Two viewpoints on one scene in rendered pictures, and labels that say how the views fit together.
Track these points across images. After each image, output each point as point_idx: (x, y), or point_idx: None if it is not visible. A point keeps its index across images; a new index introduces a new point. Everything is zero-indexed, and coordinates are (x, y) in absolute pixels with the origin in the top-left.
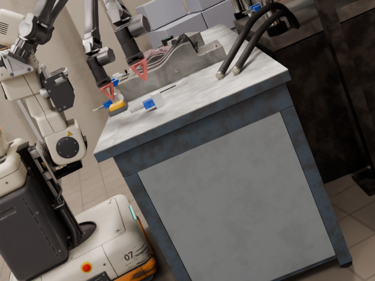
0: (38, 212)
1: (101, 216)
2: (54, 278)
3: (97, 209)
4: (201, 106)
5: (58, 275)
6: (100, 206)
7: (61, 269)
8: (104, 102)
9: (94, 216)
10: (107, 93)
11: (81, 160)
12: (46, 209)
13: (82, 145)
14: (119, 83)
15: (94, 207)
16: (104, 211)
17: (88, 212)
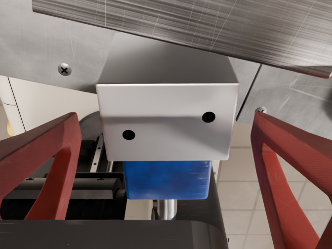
0: (226, 238)
1: (85, 96)
2: (217, 169)
3: (39, 101)
4: None
5: (217, 164)
6: (23, 94)
7: (212, 162)
8: (206, 189)
9: (63, 109)
10: (48, 178)
11: (75, 177)
12: (181, 219)
13: (151, 203)
14: (225, 24)
15: (13, 106)
16: (62, 89)
17: (32, 118)
